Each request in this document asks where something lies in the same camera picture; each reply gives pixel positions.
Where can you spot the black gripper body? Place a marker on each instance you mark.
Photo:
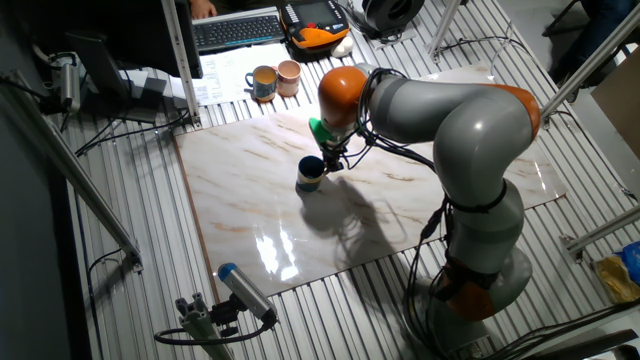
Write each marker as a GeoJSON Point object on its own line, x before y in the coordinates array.
{"type": "Point", "coordinates": [334, 151]}

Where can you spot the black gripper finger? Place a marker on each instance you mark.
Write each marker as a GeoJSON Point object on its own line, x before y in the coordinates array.
{"type": "Point", "coordinates": [330, 163]}
{"type": "Point", "coordinates": [339, 168]}

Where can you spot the teal cup yellow band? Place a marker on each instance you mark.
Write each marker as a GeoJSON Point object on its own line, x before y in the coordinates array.
{"type": "Point", "coordinates": [307, 182]}

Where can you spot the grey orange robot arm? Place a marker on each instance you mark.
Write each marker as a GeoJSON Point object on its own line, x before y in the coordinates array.
{"type": "Point", "coordinates": [475, 130]}

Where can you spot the pink ceramic cup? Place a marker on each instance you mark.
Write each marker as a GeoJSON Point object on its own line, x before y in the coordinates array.
{"type": "Point", "coordinates": [289, 85]}

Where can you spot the bare person hand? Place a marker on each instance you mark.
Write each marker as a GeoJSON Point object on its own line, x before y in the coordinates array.
{"type": "Point", "coordinates": [202, 7]}

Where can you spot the teal mug yellow interior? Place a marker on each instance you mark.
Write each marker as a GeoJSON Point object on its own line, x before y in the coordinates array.
{"type": "Point", "coordinates": [265, 90]}

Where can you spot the marble pattern board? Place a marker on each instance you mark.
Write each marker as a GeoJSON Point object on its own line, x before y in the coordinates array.
{"type": "Point", "coordinates": [250, 210]}

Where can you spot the white egg-shaped object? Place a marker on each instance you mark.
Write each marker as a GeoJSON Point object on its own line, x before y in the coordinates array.
{"type": "Point", "coordinates": [342, 47]}

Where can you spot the orange black teach pendant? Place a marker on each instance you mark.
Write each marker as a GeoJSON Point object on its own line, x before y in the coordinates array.
{"type": "Point", "coordinates": [315, 37]}

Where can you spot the grey metal plate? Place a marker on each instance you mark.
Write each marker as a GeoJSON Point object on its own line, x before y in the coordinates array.
{"type": "Point", "coordinates": [395, 41]}

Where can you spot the white printed paper sheet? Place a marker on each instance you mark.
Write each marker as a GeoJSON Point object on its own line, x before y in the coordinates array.
{"type": "Point", "coordinates": [225, 70]}

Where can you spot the black computer keyboard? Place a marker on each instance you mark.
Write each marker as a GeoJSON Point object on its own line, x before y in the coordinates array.
{"type": "Point", "coordinates": [235, 32]}

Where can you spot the aluminium profile beam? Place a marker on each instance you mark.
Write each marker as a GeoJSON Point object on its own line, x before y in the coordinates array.
{"type": "Point", "coordinates": [180, 65]}
{"type": "Point", "coordinates": [590, 65]}
{"type": "Point", "coordinates": [75, 175]}
{"type": "Point", "coordinates": [610, 227]}

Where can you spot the black monitor stand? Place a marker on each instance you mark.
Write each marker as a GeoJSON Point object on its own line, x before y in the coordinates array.
{"type": "Point", "coordinates": [145, 92]}

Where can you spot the black computer monitor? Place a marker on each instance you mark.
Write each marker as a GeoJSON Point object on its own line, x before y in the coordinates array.
{"type": "Point", "coordinates": [140, 35]}

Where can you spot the brown cardboard box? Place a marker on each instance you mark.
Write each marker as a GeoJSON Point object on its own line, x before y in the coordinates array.
{"type": "Point", "coordinates": [622, 110]}

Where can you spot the seated person dark trousers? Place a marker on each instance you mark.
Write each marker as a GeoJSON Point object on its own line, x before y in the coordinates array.
{"type": "Point", "coordinates": [600, 30]}

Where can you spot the yellow plastic bag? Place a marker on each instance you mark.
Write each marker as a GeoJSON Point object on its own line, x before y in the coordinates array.
{"type": "Point", "coordinates": [617, 280]}

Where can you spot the blue plastic bag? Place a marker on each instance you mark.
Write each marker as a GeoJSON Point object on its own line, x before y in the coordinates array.
{"type": "Point", "coordinates": [632, 260]}

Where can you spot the silver camera blue end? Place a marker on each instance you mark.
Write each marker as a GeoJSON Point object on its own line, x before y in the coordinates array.
{"type": "Point", "coordinates": [245, 290]}

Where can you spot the metal post with base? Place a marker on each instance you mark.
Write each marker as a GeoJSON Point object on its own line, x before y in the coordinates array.
{"type": "Point", "coordinates": [442, 27]}

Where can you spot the grey camera mount profile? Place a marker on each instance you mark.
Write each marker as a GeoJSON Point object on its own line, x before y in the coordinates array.
{"type": "Point", "coordinates": [200, 325]}

